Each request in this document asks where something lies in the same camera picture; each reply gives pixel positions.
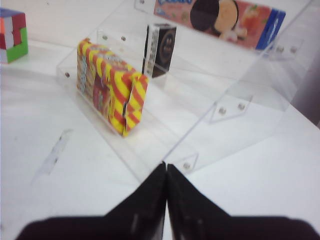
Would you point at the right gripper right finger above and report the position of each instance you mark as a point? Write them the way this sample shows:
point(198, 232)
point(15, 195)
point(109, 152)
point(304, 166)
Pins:
point(194, 217)

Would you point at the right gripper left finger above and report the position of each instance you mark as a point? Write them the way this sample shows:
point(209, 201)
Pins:
point(140, 216)

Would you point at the black tissue pack rear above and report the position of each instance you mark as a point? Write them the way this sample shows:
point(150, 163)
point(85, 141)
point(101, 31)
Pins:
point(160, 50)

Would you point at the red yellow striped snack pack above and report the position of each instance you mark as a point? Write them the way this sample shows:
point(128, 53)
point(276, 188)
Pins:
point(113, 86)

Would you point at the clear acrylic right shelf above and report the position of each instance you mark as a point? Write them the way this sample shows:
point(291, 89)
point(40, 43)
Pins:
point(214, 100)

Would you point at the blue orange sandwich cookie box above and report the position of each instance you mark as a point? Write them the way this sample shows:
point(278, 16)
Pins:
point(244, 23)

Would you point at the multicoloured puzzle cube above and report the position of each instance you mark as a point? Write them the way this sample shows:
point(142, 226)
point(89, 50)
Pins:
point(13, 35)

